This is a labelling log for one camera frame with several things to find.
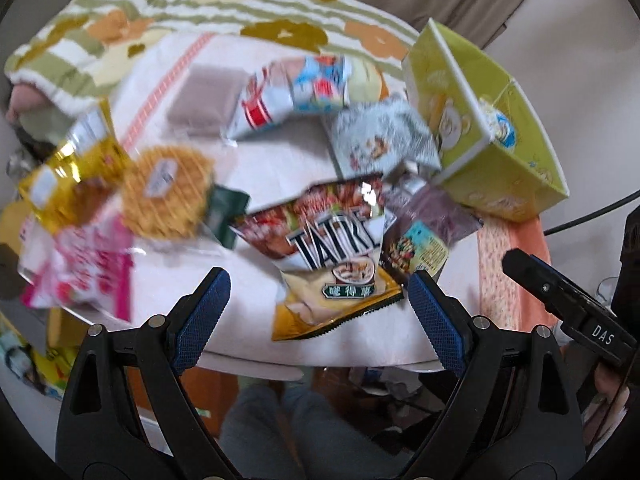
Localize grey-blue printed snack packet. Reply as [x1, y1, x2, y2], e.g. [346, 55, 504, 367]
[322, 99, 443, 181]

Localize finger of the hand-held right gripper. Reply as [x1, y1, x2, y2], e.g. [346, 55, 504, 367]
[501, 248, 602, 329]

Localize gold snack bag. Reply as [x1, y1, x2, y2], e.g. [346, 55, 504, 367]
[17, 102, 133, 233]

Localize round waffle packet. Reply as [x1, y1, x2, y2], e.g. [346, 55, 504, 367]
[117, 147, 218, 241]

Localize dark purple snack packet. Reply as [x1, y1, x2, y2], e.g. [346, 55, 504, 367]
[382, 172, 485, 251]

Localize pink snack packet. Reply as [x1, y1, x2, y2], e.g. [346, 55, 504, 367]
[17, 205, 136, 323]

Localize pale yellow bread packet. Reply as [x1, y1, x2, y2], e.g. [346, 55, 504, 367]
[347, 56, 390, 107]

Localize white red snack bag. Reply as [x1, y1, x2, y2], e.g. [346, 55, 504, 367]
[222, 54, 351, 147]

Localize yellow printed bag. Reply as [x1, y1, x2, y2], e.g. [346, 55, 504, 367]
[0, 310, 78, 403]

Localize white towel with orange trim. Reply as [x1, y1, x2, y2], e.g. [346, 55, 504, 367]
[30, 30, 551, 373]

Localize pink cloth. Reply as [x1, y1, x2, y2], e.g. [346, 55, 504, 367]
[6, 84, 53, 123]

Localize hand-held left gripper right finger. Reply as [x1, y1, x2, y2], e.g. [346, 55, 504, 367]
[407, 269, 586, 480]

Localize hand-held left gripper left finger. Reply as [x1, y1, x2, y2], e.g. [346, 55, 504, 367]
[55, 266, 233, 480]

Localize black cable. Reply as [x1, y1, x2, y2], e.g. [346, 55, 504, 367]
[542, 191, 640, 237]

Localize dark green snack packet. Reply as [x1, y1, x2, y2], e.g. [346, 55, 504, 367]
[207, 185, 251, 251]

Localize potato chips bag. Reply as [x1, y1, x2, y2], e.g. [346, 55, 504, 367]
[231, 172, 405, 343]

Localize floral striped blanket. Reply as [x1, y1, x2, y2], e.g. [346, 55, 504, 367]
[5, 0, 421, 113]

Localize small colourful snack packet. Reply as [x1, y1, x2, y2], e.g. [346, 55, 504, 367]
[380, 220, 451, 283]

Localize person's grey trouser legs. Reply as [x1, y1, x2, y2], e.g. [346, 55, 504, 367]
[219, 384, 443, 480]

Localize person's right hand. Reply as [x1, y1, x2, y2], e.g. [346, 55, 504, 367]
[592, 360, 633, 441]

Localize green cartoon storage box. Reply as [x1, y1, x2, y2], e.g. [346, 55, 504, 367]
[402, 19, 571, 223]

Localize white blue snack packet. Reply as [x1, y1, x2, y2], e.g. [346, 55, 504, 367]
[477, 96, 518, 150]

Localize frosted purple snack packet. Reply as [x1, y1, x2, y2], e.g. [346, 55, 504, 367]
[165, 62, 251, 138]

